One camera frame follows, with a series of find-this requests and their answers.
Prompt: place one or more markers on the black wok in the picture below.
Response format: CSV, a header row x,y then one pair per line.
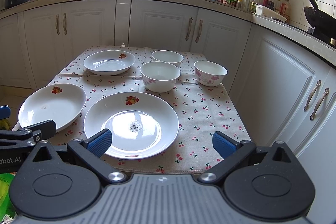
x,y
322,24

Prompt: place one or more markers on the clear oil bottle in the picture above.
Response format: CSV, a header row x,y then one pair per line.
x,y
246,5

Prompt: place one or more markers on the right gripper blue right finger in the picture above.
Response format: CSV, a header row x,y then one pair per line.
x,y
235,155

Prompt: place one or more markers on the white rectangular container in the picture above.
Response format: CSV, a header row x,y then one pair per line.
x,y
268,13

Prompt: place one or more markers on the green box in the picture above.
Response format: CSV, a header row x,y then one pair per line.
x,y
7,212

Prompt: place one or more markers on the cherry print tablecloth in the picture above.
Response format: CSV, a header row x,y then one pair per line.
x,y
201,111

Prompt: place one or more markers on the white bowl pink flowers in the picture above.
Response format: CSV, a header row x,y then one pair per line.
x,y
158,76
208,73

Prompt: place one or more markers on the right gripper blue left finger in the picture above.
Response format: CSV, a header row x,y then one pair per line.
x,y
87,153

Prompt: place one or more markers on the white plate with stain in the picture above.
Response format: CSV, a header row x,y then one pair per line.
x,y
142,125

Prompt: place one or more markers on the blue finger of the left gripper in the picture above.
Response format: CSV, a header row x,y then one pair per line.
x,y
34,133
5,112

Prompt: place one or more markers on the white plate fruit decal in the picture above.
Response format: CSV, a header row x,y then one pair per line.
x,y
109,63
61,103

